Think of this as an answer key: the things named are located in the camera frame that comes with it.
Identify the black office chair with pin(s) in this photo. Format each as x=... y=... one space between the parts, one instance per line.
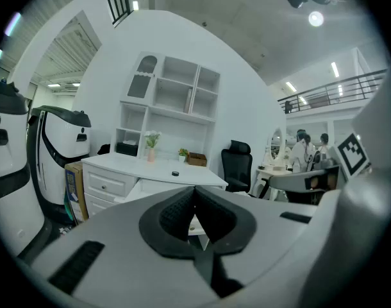
x=235 y=165

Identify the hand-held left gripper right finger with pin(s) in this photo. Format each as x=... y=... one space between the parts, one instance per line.
x=224 y=220

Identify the black cap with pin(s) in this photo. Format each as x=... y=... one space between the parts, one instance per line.
x=104 y=149

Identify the white flower bunch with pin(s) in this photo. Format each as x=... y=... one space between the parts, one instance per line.
x=153 y=138

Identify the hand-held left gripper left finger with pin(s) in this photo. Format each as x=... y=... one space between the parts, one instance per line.
x=170 y=213

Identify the black balcony railing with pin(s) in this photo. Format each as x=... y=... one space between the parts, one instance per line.
x=336 y=90

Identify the small white drawer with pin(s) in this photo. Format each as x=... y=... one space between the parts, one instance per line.
x=109 y=184
x=99 y=204

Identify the black tissue box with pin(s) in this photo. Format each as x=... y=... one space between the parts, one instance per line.
x=126 y=149

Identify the small yellow potted plant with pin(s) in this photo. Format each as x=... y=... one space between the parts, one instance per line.
x=183 y=154

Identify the white vanity table with mirror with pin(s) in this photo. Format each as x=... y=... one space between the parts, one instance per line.
x=275 y=172

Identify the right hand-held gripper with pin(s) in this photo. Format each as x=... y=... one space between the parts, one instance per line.
x=355 y=159

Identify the pink vase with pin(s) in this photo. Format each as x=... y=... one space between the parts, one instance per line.
x=151 y=155

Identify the white shelf hutch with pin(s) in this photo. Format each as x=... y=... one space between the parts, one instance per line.
x=182 y=124

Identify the brown cardboard box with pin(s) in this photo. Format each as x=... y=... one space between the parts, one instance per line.
x=75 y=188

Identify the white and black mobile robot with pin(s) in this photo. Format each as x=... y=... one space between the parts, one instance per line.
x=64 y=133
x=6 y=172

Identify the round ceiling lamp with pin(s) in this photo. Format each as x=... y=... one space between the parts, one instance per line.
x=316 y=18

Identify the brown wooden organizer box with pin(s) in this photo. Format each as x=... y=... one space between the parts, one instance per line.
x=197 y=159

